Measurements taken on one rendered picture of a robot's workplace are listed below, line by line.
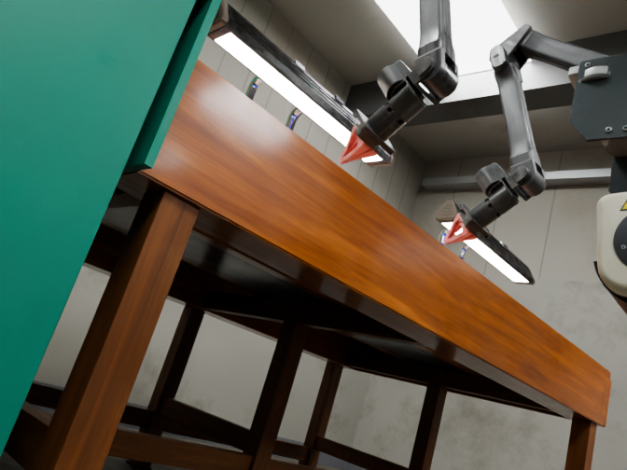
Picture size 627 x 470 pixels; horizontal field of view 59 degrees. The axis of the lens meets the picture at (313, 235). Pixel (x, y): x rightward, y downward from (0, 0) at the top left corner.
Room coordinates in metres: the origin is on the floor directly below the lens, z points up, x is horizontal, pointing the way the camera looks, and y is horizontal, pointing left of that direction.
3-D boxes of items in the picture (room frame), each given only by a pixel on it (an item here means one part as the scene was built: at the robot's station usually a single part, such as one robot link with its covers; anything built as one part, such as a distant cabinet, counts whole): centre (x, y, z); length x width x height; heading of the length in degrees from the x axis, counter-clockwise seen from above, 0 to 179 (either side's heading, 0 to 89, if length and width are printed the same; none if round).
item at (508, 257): (1.88, -0.62, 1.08); 0.62 x 0.08 x 0.07; 132
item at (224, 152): (1.32, -0.40, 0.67); 1.81 x 0.12 x 0.19; 132
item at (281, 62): (1.23, 0.11, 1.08); 0.62 x 0.08 x 0.07; 132
